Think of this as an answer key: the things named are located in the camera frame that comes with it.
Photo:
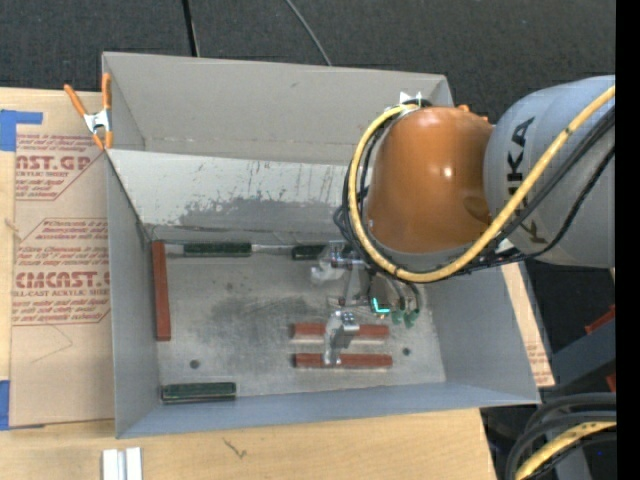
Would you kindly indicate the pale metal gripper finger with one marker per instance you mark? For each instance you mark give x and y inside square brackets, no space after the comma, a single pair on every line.
[345,322]
[340,255]

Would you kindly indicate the dark green flat block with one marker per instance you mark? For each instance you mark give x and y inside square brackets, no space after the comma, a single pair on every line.
[197,392]
[306,252]
[217,249]

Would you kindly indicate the red-brown flat block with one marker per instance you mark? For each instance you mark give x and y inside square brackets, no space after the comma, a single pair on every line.
[307,329]
[161,293]
[362,361]

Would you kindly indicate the grey metal bin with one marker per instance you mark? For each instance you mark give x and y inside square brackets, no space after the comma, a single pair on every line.
[240,318]

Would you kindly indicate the brown cardboard board, red print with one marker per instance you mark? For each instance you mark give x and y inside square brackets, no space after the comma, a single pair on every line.
[60,358]

